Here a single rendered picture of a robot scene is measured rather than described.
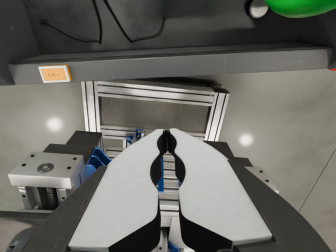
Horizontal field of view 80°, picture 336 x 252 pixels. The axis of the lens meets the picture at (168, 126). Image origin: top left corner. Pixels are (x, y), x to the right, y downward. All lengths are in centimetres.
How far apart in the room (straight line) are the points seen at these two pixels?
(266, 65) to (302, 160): 167
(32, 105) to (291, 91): 182
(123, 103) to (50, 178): 80
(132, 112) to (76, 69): 85
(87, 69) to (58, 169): 25
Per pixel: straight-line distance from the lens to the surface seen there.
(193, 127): 131
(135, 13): 52
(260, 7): 55
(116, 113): 128
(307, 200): 246
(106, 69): 42
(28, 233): 61
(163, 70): 41
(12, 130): 190
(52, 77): 45
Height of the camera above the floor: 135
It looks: 62 degrees down
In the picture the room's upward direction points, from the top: 177 degrees clockwise
